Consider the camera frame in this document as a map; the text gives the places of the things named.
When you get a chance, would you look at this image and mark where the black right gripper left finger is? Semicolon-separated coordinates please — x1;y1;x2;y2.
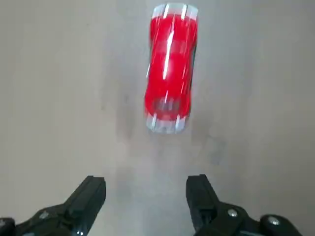
0;175;107;236

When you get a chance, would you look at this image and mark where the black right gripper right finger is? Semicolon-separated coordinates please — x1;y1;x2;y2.
186;174;304;236

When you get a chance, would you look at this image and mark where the red toy car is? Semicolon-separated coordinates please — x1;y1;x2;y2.
143;2;199;135

